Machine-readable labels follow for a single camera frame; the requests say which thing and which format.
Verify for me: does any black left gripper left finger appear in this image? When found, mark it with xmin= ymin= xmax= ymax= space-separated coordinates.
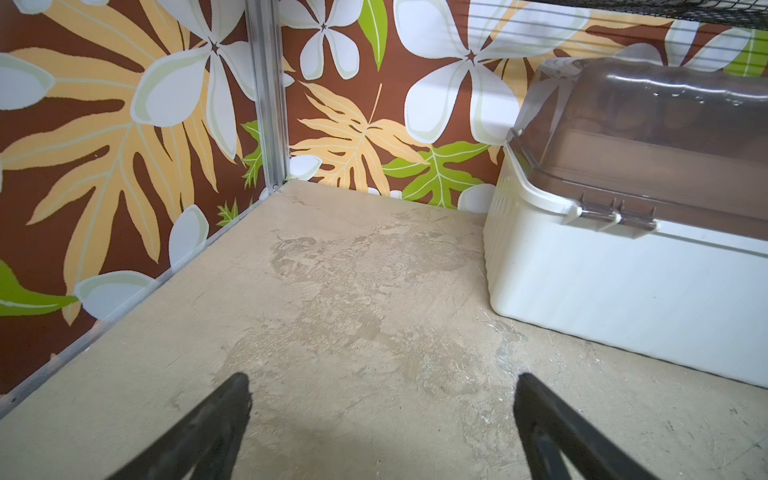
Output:
xmin=110 ymin=372 xmax=252 ymax=479

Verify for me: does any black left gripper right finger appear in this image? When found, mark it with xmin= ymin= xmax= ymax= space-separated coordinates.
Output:
xmin=513 ymin=372 xmax=655 ymax=480

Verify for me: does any white box with brown lid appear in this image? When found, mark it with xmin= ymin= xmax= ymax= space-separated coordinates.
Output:
xmin=483 ymin=58 xmax=767 ymax=387

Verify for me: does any black wire basket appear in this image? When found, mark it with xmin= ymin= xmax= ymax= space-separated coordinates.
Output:
xmin=548 ymin=0 xmax=767 ymax=30

